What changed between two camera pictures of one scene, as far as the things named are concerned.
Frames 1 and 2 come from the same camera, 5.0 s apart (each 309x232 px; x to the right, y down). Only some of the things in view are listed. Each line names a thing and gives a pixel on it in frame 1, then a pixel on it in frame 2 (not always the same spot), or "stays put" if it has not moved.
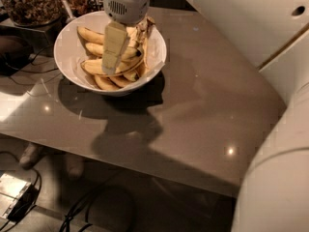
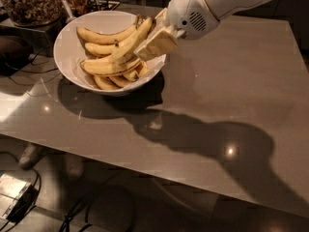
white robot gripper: x=127 y=6 -> x=189 y=12
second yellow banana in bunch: x=95 y=48 stays put
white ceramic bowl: x=70 y=51 stays put
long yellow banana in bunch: x=97 y=67 stays put
